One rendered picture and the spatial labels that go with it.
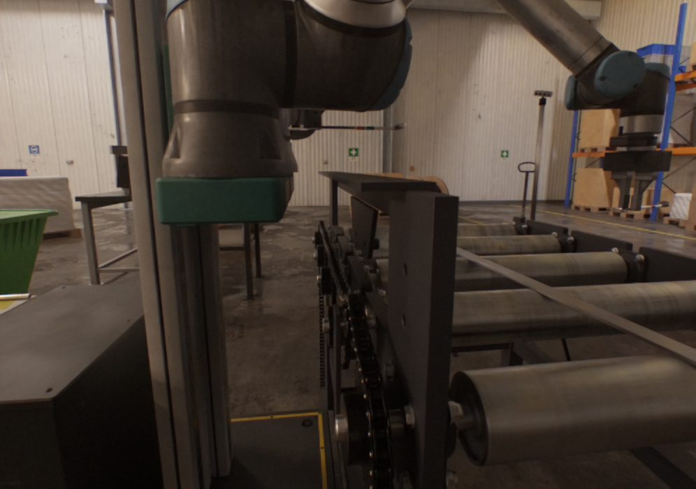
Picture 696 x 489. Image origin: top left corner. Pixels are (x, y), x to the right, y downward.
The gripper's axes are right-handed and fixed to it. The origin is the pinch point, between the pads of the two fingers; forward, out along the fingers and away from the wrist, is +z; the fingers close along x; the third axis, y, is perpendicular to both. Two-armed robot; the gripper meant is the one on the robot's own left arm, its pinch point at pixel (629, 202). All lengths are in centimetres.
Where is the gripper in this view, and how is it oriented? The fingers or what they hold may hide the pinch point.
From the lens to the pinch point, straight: 118.1
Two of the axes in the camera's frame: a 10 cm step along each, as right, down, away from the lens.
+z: 0.0, 9.9, 1.7
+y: 9.0, -0.8, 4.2
